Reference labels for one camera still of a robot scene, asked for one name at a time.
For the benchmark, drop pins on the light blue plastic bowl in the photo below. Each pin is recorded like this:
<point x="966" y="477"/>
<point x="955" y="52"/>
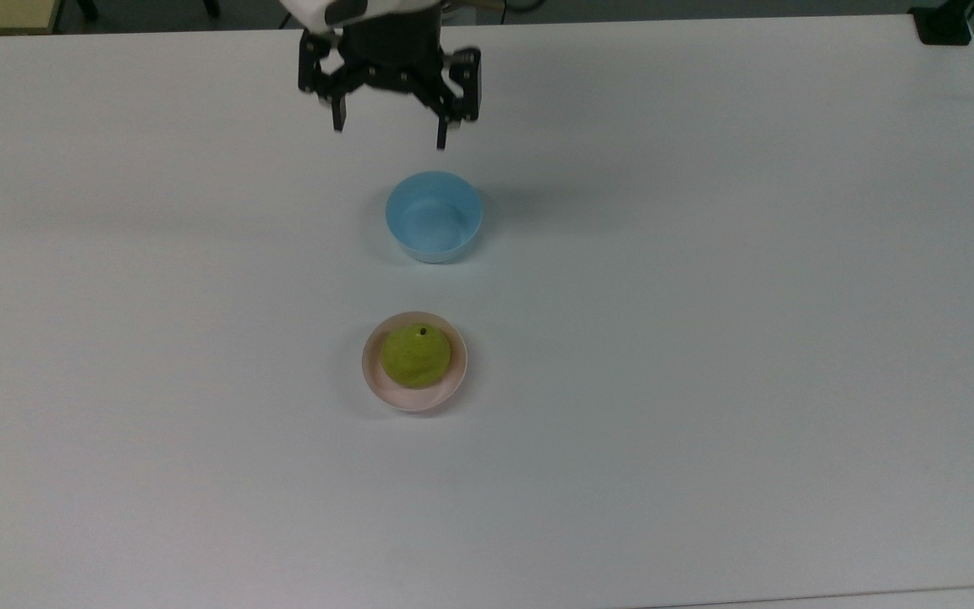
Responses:
<point x="434" y="216"/>

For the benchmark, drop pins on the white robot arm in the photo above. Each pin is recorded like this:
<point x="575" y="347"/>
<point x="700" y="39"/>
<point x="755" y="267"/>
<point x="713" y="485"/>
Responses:
<point x="309" y="10"/>

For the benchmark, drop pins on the yellow-green pear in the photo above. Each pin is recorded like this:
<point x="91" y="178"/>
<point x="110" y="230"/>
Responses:
<point x="416" y="357"/>

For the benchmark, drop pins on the black chair leg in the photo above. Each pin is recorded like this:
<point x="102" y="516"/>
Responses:
<point x="88" y="8"/>
<point x="211" y="7"/>

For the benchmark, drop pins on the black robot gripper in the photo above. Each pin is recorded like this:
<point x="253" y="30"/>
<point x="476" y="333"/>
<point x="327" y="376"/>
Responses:
<point x="390" y="52"/>

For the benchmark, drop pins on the black camera stand clamp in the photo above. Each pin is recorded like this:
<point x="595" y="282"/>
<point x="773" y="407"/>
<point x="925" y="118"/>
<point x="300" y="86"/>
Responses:
<point x="943" y="24"/>

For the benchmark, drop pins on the pink plastic bowl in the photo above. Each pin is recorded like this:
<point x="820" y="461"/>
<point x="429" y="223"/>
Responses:
<point x="373" y="376"/>

